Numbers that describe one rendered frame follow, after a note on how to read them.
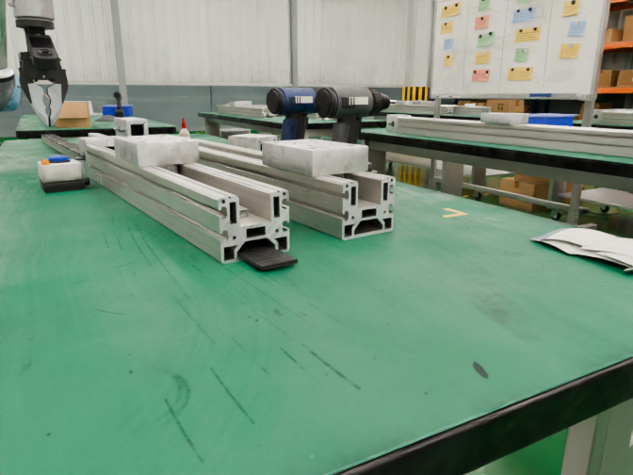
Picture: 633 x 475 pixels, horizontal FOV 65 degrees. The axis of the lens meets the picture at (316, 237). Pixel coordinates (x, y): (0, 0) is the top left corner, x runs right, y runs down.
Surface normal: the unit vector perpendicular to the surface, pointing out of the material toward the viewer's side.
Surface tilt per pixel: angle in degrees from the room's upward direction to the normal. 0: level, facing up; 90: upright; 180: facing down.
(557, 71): 90
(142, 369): 0
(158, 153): 90
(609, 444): 90
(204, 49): 90
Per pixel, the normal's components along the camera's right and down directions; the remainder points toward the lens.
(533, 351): 0.00, -0.96
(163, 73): 0.47, 0.25
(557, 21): -0.88, 0.13
